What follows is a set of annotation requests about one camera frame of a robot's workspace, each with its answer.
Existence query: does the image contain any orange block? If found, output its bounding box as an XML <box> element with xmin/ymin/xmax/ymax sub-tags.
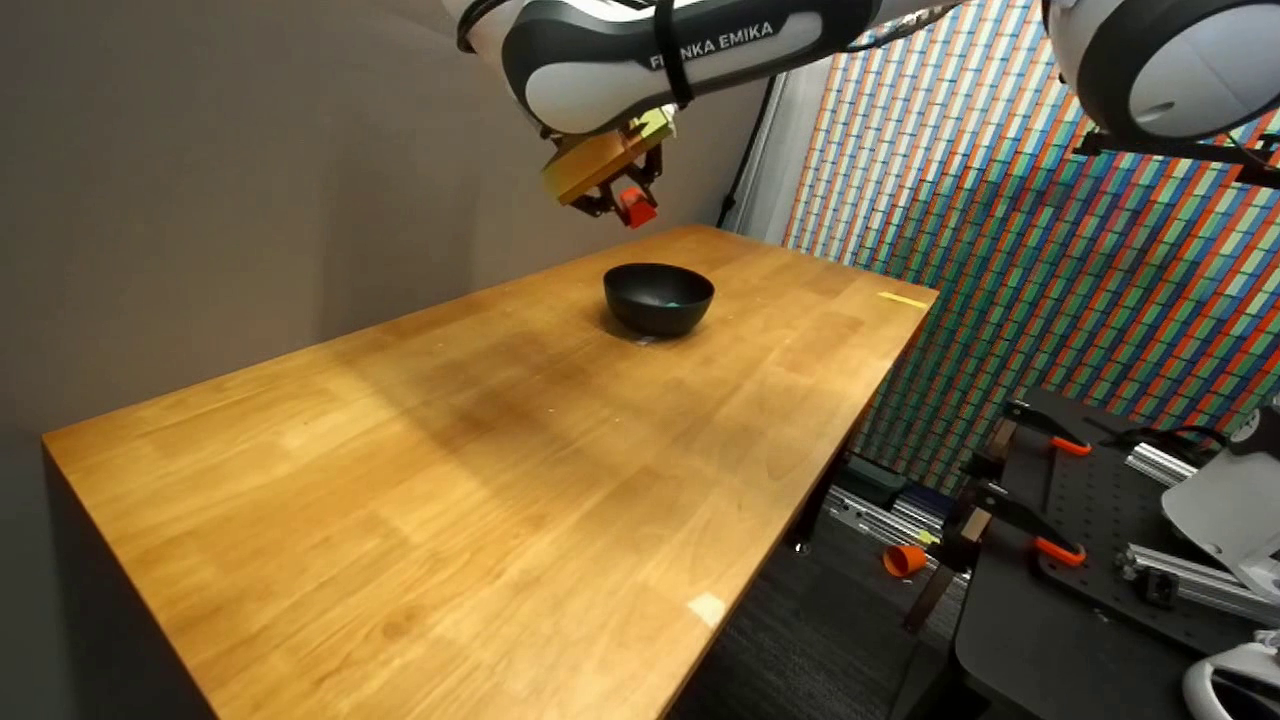
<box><xmin>614</xmin><ymin>185</ymin><xmax>659</xmax><ymax>230</ymax></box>

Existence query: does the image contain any black clamp with orange handle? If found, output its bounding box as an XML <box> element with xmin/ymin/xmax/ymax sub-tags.
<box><xmin>998</xmin><ymin>399</ymin><xmax>1094</xmax><ymax>459</ymax></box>
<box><xmin>962</xmin><ymin>483</ymin><xmax>1088</xmax><ymax>569</ymax></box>

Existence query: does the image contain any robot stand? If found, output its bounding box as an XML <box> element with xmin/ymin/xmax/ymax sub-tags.
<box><xmin>953</xmin><ymin>388</ymin><xmax>1280</xmax><ymax>720</ymax></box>

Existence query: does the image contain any colourful patterned backdrop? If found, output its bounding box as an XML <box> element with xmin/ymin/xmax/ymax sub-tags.
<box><xmin>783</xmin><ymin>0</ymin><xmax>1280</xmax><ymax>498</ymax></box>

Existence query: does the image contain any black cable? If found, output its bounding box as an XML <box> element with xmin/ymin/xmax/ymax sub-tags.
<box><xmin>714</xmin><ymin>74</ymin><xmax>782</xmax><ymax>230</ymax></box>

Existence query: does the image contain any black bowl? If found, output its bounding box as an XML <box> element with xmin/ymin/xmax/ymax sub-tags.
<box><xmin>602</xmin><ymin>262</ymin><xmax>717</xmax><ymax>339</ymax></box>

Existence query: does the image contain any black box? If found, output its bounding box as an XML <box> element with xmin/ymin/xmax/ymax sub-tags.
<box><xmin>843</xmin><ymin>454</ymin><xmax>909</xmax><ymax>508</ymax></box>

